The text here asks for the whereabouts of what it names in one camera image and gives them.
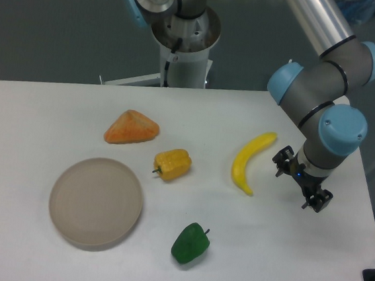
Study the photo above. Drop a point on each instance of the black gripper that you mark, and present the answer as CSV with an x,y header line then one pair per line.
x,y
286,164

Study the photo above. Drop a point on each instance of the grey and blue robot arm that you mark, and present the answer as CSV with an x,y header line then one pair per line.
x,y
308,96

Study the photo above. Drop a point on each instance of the green bell pepper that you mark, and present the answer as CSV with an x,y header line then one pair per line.
x,y
190,244

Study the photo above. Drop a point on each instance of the yellow bell pepper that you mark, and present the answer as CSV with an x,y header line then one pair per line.
x,y
170,165

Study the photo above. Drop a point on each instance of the yellow banana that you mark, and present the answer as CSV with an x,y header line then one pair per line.
x,y
250,149

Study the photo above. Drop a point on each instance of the orange triangular bread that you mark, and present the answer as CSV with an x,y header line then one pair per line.
x,y
131,127

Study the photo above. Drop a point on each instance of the beige round plate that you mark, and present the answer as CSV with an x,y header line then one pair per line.
x,y
95,203

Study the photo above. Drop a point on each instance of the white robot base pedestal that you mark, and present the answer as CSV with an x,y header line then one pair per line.
x,y
184,47

